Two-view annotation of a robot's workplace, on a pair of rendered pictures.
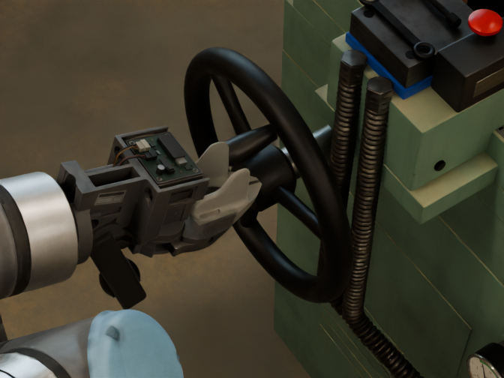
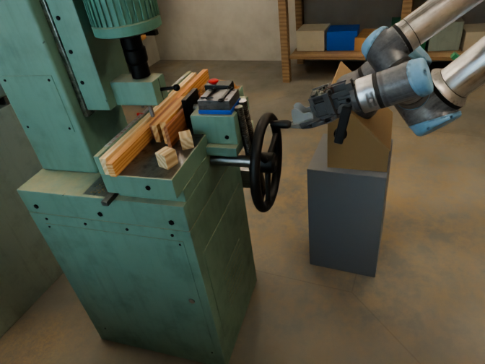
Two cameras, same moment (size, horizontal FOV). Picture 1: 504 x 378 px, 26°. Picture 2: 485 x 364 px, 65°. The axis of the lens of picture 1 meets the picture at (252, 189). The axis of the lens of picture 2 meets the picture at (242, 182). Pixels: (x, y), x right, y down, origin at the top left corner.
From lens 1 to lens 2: 1.50 m
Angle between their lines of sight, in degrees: 80
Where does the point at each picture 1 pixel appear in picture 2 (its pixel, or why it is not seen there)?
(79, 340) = (384, 33)
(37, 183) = (361, 80)
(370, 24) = (229, 97)
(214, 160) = (296, 114)
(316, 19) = (192, 186)
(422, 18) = (217, 94)
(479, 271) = not seen: hidden behind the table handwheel
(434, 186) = not seen: hidden behind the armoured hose
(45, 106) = not seen: outside the picture
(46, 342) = (391, 33)
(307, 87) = (199, 222)
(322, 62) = (198, 198)
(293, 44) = (191, 217)
